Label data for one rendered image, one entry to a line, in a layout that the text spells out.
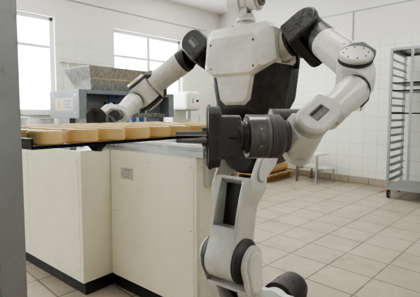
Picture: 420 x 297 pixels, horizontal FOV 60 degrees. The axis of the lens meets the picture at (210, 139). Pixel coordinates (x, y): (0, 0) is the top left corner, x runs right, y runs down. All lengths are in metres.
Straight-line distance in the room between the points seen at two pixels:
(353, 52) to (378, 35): 4.95
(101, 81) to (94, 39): 3.57
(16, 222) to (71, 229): 1.83
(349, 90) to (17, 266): 0.69
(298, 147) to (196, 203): 1.07
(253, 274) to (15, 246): 0.84
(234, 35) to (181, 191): 0.89
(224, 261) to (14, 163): 0.83
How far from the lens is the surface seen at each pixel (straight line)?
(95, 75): 2.24
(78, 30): 5.72
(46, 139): 0.56
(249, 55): 1.15
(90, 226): 2.24
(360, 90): 0.87
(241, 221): 1.19
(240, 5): 1.28
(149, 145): 1.96
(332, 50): 1.01
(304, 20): 1.14
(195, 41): 1.36
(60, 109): 2.29
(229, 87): 1.20
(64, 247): 2.43
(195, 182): 1.73
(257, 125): 0.70
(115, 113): 1.22
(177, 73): 1.41
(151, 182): 1.96
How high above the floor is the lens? 1.05
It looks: 4 degrees down
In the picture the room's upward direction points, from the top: straight up
